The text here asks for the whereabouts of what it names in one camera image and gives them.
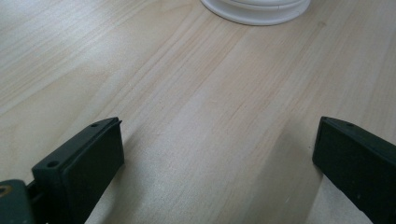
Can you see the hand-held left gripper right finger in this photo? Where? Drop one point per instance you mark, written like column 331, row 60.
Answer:
column 358, row 165

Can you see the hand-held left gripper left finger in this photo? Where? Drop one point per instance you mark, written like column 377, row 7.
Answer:
column 81, row 168

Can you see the stack of white paper cups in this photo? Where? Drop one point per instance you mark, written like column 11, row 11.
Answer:
column 258, row 12

